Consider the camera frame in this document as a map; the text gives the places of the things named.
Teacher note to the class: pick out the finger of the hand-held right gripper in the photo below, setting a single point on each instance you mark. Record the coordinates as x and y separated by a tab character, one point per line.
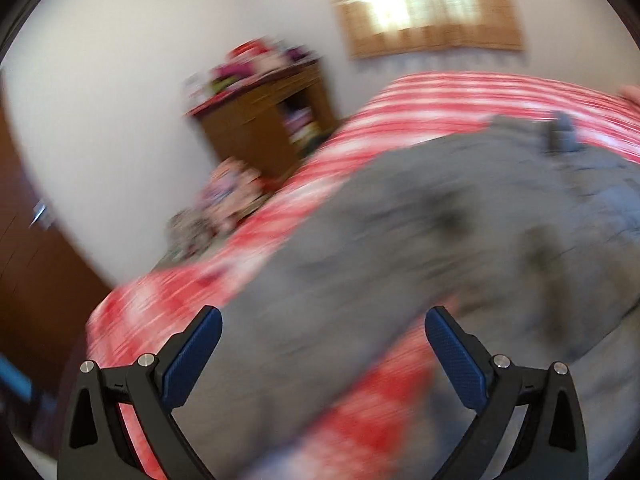
562	132

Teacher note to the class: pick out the bed with red plaid sheet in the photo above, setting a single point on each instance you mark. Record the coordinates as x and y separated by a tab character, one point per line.
450	95

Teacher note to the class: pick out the beige patterned window curtain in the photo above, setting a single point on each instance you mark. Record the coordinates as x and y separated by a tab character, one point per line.
430	25

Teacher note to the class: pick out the red box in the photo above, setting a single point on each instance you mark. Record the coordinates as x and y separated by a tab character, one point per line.
247	51

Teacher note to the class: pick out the brown wooden door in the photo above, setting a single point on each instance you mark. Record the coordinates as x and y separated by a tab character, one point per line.
30	270

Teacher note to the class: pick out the pink pillow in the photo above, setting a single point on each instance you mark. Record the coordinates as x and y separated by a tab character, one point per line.
631	97

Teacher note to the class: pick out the wooden desk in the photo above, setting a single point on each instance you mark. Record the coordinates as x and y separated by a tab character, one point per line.
255	115

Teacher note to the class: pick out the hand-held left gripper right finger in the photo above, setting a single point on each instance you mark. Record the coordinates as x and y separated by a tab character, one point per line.
455	360

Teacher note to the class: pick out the maroon folded jacket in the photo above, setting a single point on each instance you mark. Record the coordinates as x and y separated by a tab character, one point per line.
230	71

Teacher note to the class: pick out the grey puffer jacket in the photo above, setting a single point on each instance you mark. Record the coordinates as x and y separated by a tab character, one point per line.
400	240

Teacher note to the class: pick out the woven basket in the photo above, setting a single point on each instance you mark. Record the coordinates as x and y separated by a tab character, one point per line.
225	195

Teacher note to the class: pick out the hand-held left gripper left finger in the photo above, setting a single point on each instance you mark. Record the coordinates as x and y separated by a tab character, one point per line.
192	360

